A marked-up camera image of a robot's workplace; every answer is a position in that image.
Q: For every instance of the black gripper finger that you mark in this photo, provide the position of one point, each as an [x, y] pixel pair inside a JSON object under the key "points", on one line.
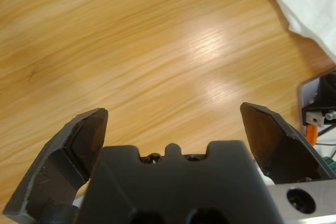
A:
{"points": [[52, 171], [278, 150]]}

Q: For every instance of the orange plastic clip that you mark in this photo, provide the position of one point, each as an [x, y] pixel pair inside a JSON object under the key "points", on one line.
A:
{"points": [[311, 134]]}

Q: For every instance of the white mount plate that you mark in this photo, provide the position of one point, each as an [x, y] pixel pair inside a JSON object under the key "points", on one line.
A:
{"points": [[305, 93]]}

